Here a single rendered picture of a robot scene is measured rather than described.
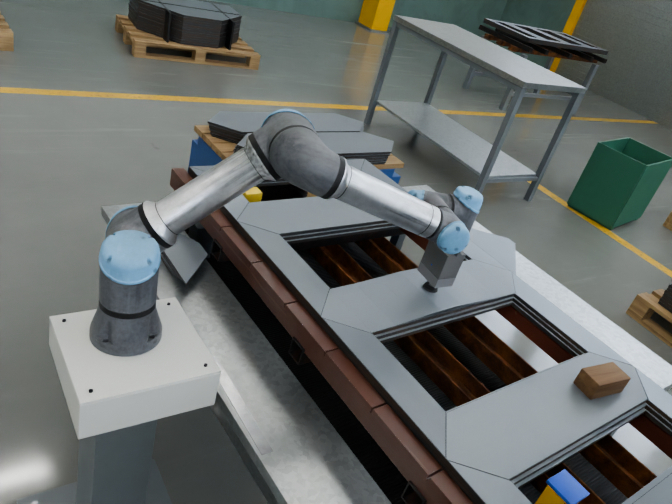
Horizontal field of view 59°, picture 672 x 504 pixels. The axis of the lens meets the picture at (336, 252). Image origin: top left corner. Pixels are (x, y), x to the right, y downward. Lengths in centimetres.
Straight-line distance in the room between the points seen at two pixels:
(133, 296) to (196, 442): 102
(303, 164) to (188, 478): 125
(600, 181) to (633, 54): 554
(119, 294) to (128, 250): 9
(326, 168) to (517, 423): 69
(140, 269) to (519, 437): 86
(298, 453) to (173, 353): 35
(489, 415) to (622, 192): 386
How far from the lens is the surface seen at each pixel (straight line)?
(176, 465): 215
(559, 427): 146
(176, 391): 132
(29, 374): 242
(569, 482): 129
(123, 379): 130
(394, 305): 155
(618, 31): 1070
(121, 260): 125
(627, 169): 506
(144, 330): 133
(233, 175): 132
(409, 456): 125
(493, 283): 184
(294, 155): 120
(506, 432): 136
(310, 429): 141
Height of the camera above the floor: 171
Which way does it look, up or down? 30 degrees down
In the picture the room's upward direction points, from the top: 17 degrees clockwise
